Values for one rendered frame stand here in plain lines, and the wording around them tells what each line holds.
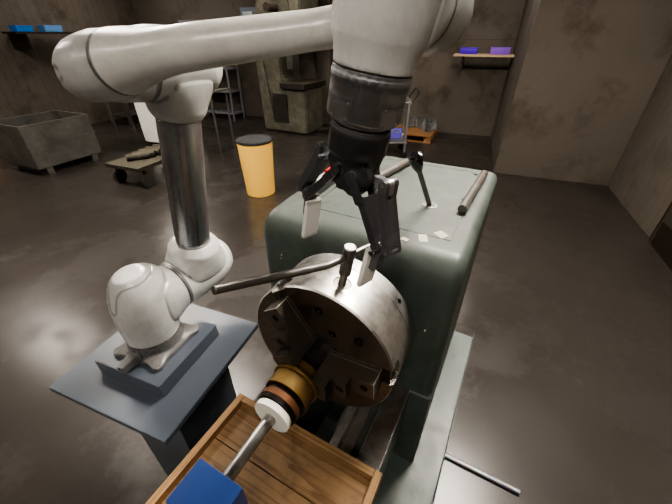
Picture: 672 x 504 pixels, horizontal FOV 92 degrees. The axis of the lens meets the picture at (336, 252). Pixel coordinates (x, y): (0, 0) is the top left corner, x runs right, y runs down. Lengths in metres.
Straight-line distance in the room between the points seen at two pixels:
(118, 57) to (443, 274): 0.64
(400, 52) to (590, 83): 4.79
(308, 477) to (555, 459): 1.44
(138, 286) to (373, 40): 0.84
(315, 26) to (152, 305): 0.78
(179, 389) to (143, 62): 0.85
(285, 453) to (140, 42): 0.77
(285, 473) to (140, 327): 0.55
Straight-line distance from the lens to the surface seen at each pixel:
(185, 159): 0.91
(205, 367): 1.15
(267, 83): 6.98
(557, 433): 2.11
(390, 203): 0.41
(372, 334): 0.58
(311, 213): 0.53
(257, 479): 0.79
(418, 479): 1.17
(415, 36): 0.37
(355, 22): 0.36
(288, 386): 0.59
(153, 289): 1.02
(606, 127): 5.27
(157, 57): 0.60
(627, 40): 5.14
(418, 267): 0.66
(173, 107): 0.84
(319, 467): 0.79
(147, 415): 1.12
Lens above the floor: 1.61
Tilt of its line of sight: 34 degrees down
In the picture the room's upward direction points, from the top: straight up
